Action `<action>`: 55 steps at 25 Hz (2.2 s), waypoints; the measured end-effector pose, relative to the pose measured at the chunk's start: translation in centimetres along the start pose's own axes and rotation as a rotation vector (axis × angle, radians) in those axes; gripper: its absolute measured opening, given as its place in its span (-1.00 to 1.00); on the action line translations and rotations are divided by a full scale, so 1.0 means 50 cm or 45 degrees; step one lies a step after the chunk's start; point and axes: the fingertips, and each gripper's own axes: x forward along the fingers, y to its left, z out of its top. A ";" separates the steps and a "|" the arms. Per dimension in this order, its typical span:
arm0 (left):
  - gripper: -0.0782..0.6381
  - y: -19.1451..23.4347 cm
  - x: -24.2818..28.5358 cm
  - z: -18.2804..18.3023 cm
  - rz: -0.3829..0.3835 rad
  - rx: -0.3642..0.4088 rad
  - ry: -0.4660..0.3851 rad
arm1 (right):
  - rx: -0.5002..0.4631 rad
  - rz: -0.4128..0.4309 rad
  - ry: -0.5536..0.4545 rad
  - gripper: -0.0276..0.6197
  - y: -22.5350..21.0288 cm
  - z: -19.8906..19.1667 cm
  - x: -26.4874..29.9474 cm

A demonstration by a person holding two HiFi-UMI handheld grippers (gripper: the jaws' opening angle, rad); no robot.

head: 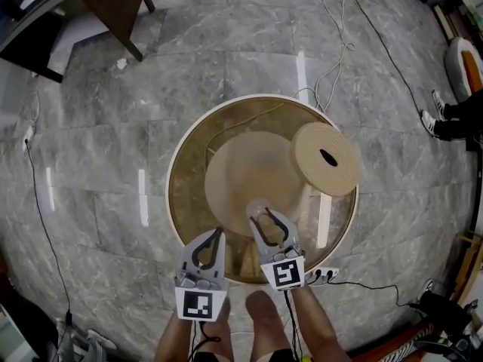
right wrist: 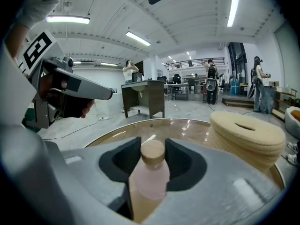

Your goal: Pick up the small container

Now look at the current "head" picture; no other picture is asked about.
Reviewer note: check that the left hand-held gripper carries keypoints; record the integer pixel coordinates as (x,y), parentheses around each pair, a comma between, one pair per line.
(200,304)

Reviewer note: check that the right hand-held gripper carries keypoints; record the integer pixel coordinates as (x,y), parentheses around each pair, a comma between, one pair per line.
(287,273)

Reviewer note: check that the beige cylindrical spool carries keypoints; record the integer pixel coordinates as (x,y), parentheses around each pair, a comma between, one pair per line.
(313,175)

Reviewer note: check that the person's right forearm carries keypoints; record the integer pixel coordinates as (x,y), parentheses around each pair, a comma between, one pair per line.
(317,326)

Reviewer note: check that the person's left forearm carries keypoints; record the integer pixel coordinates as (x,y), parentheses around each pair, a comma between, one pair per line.
(173,339)

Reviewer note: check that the round glass-top table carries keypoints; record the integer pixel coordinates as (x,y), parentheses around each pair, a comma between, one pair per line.
(188,187)

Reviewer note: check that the white power strip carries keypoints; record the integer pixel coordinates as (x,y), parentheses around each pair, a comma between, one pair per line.
(334,272)
(28,136)

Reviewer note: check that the person's left leg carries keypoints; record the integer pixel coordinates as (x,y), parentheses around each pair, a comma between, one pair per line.
(224,330)

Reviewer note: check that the person's leg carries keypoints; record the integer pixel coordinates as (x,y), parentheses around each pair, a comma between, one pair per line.
(224,330)
(262,323)

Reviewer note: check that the person's right leg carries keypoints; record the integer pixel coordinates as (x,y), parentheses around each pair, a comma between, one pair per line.
(262,323)

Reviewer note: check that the person's black shorts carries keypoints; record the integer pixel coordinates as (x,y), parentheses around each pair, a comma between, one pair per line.
(279,356)

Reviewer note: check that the yellow-green ball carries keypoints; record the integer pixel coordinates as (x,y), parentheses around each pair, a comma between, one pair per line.
(306,359)

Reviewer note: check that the orange sofa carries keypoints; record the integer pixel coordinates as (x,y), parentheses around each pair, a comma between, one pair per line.
(377,347)

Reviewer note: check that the black and white striped cloth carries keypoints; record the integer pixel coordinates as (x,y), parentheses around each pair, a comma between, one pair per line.
(407,347)

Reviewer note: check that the wooden chair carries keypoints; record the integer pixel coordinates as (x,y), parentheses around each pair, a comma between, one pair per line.
(471,256)

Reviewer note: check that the white paper scrap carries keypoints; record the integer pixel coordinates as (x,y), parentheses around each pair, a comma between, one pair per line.
(121,63)

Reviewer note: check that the white round seat orange cushion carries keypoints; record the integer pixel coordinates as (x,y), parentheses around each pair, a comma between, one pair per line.
(454,66)

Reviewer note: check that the dark wooden table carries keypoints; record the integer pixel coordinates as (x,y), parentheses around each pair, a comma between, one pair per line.
(113,6)

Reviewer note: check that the wooden shelf unit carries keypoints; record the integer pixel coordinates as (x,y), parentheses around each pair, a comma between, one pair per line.
(443,21)

